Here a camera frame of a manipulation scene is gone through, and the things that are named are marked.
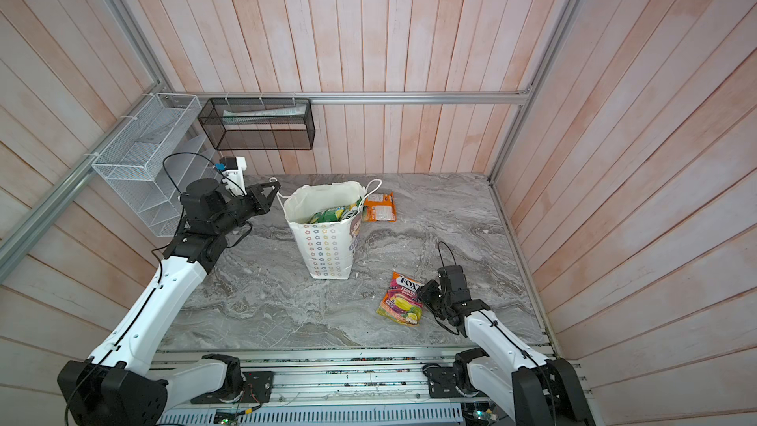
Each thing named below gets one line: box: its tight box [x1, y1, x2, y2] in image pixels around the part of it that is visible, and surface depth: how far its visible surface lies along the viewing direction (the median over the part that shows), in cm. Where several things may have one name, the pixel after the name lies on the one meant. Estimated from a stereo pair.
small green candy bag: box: [307, 206, 346, 224], surface depth 91 cm
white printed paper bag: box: [275, 178, 383, 281], surface depth 86 cm
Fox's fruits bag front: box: [376, 272, 424, 327], surface depth 87 cm
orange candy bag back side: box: [361, 192, 398, 223], surface depth 109 cm
